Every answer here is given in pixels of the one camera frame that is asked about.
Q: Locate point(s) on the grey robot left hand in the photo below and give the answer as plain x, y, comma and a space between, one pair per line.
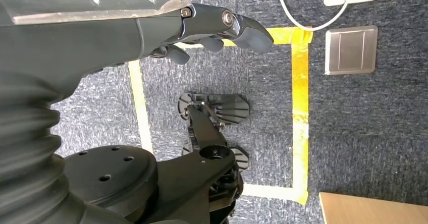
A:
83, 38

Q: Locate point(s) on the black robot leg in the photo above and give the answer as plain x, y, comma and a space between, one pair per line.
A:
200, 182

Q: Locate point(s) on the pale floor tape line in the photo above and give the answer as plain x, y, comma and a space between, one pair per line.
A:
267, 191
140, 109

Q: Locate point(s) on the yellow floor tape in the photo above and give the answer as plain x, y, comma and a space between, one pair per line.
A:
300, 82

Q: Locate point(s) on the closed steel floor socket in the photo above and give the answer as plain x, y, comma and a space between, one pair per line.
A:
351, 50

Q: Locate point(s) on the black robot waist disc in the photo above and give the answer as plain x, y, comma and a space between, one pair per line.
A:
107, 182

